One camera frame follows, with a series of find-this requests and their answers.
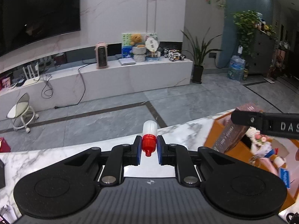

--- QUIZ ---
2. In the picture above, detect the dark red box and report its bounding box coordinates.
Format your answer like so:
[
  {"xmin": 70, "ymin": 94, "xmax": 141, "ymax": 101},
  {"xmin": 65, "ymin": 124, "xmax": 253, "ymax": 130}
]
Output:
[{"xmin": 55, "ymin": 53, "xmax": 67, "ymax": 66}]

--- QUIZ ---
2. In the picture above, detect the small blue packet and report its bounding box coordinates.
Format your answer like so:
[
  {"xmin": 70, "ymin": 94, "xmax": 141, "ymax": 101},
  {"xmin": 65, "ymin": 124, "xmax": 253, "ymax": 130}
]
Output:
[{"xmin": 279, "ymin": 167, "xmax": 291, "ymax": 189}]

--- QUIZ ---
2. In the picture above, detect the tall-leaf potted plant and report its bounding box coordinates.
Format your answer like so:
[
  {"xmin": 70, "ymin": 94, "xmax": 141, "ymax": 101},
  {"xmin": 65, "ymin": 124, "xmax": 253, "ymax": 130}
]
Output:
[{"xmin": 181, "ymin": 29, "xmax": 222, "ymax": 84}]

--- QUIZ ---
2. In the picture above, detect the black and white block toy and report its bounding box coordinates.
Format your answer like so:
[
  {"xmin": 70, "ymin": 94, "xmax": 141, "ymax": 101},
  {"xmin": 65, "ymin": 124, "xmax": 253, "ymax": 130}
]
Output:
[{"xmin": 163, "ymin": 48, "xmax": 186, "ymax": 62}]

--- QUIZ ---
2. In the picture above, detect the white flat console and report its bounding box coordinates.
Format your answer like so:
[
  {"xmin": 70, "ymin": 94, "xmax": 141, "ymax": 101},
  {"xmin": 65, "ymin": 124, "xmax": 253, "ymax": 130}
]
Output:
[{"xmin": 118, "ymin": 57, "xmax": 136, "ymax": 65}]

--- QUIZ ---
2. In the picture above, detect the white rolling stool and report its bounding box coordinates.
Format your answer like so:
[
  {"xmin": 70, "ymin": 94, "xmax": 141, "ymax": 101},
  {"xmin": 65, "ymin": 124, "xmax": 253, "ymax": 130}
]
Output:
[{"xmin": 6, "ymin": 93, "xmax": 39, "ymax": 133}]

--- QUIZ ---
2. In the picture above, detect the brown teddy bear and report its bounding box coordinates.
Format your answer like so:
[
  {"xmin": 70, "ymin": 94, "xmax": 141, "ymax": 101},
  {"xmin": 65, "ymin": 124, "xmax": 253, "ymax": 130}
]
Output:
[{"xmin": 130, "ymin": 34, "xmax": 144, "ymax": 47}]

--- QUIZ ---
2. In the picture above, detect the red bag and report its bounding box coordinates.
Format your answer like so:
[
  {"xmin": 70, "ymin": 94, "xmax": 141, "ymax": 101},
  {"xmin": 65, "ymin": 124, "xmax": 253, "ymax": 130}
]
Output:
[{"xmin": 0, "ymin": 137, "xmax": 12, "ymax": 153}]

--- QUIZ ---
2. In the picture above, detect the white router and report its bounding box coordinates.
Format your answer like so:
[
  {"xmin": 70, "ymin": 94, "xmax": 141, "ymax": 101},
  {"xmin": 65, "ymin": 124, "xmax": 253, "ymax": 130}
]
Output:
[{"xmin": 22, "ymin": 62, "xmax": 47, "ymax": 87}]

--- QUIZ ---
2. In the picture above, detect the blue water jug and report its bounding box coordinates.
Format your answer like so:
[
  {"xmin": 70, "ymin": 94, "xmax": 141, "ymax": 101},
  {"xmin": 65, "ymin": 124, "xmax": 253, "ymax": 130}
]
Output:
[{"xmin": 227, "ymin": 46, "xmax": 246, "ymax": 82}]

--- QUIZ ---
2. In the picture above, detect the coiled black cable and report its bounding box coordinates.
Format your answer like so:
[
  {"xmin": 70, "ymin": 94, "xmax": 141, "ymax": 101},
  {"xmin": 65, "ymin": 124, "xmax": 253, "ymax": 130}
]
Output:
[{"xmin": 41, "ymin": 74, "xmax": 53, "ymax": 98}]

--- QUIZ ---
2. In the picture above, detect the bushy green plant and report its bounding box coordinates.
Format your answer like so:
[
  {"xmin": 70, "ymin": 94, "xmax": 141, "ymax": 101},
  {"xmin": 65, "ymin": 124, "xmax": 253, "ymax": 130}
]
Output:
[{"xmin": 233, "ymin": 10, "xmax": 278, "ymax": 59}]

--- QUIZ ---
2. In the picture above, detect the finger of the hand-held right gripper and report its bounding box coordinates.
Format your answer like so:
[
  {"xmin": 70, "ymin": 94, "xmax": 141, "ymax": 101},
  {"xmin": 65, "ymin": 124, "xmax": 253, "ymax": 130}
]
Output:
[{"xmin": 231, "ymin": 110, "xmax": 266, "ymax": 133}]

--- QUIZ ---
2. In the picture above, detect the blue tissue pack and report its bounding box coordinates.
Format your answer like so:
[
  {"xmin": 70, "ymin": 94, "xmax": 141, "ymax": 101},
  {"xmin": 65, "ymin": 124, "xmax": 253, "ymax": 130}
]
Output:
[{"xmin": 121, "ymin": 45, "xmax": 134, "ymax": 59}]

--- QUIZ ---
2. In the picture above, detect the black power cable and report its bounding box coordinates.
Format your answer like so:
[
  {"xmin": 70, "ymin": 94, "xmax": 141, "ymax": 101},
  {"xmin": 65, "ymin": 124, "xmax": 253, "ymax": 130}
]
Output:
[{"xmin": 55, "ymin": 63, "xmax": 98, "ymax": 109}]

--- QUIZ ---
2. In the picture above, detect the pink space heater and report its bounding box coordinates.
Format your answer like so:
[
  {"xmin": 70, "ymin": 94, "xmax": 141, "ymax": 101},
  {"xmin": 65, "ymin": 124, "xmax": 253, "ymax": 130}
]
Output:
[{"xmin": 94, "ymin": 42, "xmax": 110, "ymax": 69}]

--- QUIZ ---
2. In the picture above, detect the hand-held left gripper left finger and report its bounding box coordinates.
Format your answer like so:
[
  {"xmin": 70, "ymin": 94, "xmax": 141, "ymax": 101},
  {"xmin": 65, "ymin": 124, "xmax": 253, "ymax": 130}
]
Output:
[{"xmin": 56, "ymin": 135, "xmax": 142, "ymax": 187}]

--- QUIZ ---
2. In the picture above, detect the plush doll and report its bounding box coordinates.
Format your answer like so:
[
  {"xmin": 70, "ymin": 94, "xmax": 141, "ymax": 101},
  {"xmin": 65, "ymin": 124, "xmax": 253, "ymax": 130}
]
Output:
[{"xmin": 245, "ymin": 126, "xmax": 288, "ymax": 169}]

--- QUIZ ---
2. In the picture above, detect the dark printed cardboard box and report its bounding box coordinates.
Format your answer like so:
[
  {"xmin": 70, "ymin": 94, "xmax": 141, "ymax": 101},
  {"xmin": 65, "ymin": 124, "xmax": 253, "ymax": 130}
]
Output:
[{"xmin": 211, "ymin": 102, "xmax": 265, "ymax": 154}]

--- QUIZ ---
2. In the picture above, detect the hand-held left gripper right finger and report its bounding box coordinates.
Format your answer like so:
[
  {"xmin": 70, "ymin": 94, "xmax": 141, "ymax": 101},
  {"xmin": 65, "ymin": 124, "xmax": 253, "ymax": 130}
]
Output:
[{"xmin": 157, "ymin": 135, "xmax": 243, "ymax": 187}]

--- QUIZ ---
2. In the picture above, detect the black box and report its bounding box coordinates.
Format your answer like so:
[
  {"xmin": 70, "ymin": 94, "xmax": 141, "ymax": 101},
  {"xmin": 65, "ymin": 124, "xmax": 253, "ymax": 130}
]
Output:
[{"xmin": 0, "ymin": 160, "xmax": 6, "ymax": 189}]

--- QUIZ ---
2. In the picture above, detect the white marble television bench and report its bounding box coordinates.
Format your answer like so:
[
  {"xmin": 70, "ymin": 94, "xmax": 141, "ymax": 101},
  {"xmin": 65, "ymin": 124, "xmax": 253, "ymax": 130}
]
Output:
[{"xmin": 0, "ymin": 58, "xmax": 194, "ymax": 122}]

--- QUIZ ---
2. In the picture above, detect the black television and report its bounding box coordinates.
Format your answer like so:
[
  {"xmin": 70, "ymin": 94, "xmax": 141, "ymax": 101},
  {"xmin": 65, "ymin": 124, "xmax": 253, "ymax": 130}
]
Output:
[{"xmin": 0, "ymin": 0, "xmax": 81, "ymax": 58}]

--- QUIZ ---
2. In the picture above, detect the dark drawer cabinet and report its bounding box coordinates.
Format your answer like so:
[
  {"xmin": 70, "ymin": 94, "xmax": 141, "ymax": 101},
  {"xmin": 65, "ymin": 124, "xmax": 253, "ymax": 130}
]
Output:
[{"xmin": 249, "ymin": 25, "xmax": 284, "ymax": 76}]

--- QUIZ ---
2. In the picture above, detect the orange cardboard box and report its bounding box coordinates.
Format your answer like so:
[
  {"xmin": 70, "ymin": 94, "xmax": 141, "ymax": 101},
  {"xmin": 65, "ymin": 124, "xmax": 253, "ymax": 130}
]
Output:
[{"xmin": 203, "ymin": 108, "xmax": 299, "ymax": 218}]

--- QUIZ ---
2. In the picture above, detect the white bottle with red cap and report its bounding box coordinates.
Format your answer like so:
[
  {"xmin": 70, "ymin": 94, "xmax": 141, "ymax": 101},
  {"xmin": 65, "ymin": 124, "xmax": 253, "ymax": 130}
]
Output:
[{"xmin": 141, "ymin": 120, "xmax": 158, "ymax": 157}]

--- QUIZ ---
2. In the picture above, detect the green and white box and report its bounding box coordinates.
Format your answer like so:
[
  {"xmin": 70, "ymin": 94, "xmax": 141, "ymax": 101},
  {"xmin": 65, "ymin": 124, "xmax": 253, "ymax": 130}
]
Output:
[{"xmin": 121, "ymin": 33, "xmax": 132, "ymax": 46}]

